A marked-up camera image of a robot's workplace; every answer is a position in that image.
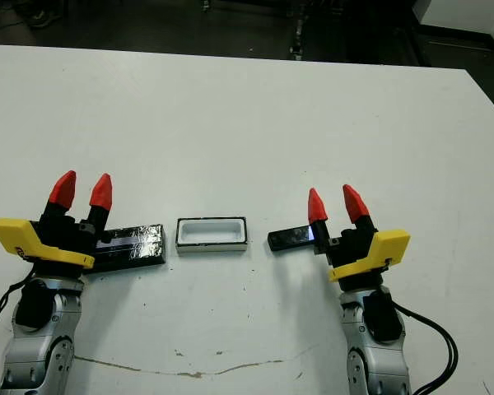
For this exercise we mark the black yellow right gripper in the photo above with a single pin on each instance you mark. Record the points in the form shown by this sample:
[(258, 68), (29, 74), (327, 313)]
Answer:
[(358, 251)]

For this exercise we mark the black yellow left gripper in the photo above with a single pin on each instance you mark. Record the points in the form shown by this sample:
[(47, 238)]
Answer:
[(66, 243)]

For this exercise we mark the black camera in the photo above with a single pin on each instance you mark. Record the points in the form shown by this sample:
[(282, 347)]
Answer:
[(288, 238)]

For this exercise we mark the black taped box lid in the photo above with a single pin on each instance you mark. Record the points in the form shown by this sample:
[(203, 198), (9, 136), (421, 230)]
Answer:
[(140, 244)]

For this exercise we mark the dark shoe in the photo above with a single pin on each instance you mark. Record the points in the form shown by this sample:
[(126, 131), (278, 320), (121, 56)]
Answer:
[(43, 18)]

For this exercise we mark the black metal pole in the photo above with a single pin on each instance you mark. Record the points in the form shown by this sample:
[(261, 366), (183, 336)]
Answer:
[(298, 29)]

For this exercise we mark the white cabinet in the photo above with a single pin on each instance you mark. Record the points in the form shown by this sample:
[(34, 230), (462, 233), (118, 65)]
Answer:
[(465, 14)]

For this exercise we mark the white camera box base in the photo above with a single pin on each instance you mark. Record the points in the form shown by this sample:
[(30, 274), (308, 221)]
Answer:
[(212, 234)]

